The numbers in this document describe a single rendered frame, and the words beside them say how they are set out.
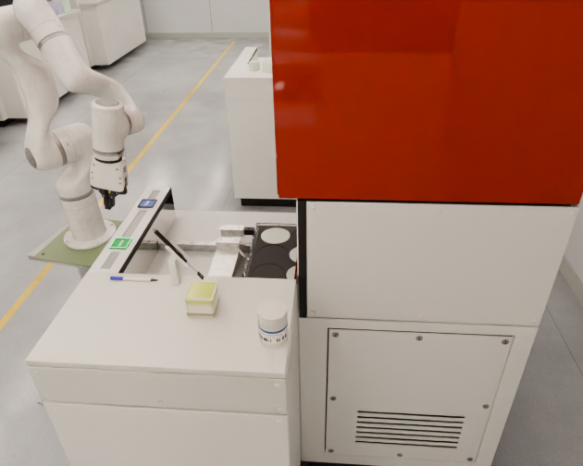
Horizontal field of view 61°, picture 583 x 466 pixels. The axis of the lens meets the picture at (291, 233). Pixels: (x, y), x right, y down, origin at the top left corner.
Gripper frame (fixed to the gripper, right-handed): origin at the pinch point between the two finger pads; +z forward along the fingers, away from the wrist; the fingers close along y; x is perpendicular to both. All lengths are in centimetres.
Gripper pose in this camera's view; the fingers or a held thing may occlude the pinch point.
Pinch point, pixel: (109, 202)
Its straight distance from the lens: 159.2
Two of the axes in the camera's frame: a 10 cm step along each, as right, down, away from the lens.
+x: -0.8, 5.4, -8.4
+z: -1.9, 8.1, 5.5
